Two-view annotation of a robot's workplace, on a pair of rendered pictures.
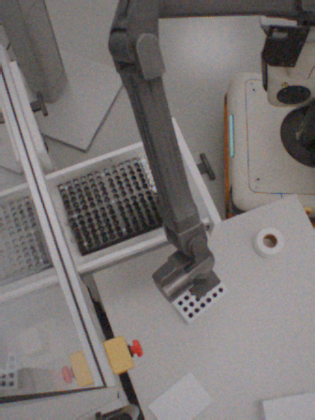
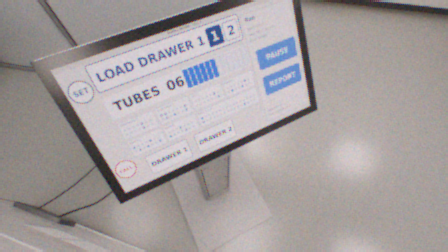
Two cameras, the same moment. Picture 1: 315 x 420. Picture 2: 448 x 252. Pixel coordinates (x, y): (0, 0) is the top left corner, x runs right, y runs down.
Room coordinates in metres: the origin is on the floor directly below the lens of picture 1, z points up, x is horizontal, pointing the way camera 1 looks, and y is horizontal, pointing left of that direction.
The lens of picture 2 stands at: (1.06, 0.22, 1.48)
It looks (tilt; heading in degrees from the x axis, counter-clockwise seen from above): 61 degrees down; 41
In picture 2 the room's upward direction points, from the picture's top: 1 degrees counter-clockwise
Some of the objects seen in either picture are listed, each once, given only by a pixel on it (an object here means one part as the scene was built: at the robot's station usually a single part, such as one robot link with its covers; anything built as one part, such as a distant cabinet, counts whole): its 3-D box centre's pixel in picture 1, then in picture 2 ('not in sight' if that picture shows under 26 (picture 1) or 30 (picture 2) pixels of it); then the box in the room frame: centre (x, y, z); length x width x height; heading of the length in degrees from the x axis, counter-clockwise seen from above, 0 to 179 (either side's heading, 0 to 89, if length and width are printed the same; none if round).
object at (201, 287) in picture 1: (197, 270); not in sight; (0.23, -0.09, 0.92); 0.10 x 0.07 x 0.07; 36
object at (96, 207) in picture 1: (113, 206); not in sight; (0.40, 0.10, 0.87); 0.22 x 0.18 x 0.06; 111
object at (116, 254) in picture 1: (111, 208); not in sight; (0.39, 0.11, 0.86); 0.40 x 0.26 x 0.06; 111
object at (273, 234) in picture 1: (268, 243); not in sight; (0.33, -0.28, 0.78); 0.07 x 0.07 x 0.04
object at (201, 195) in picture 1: (191, 177); not in sight; (0.47, -0.08, 0.87); 0.29 x 0.02 x 0.11; 21
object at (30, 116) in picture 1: (30, 115); not in sight; (0.65, 0.33, 0.87); 0.29 x 0.02 x 0.11; 21
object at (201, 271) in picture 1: (197, 264); not in sight; (0.23, -0.08, 0.98); 0.07 x 0.06 x 0.07; 128
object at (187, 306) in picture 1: (197, 294); not in sight; (0.20, -0.10, 0.78); 0.12 x 0.08 x 0.04; 129
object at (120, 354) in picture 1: (120, 354); not in sight; (0.05, 0.08, 0.88); 0.07 x 0.05 x 0.07; 21
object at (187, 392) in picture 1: (180, 403); not in sight; (-0.06, -0.05, 0.77); 0.13 x 0.09 x 0.02; 129
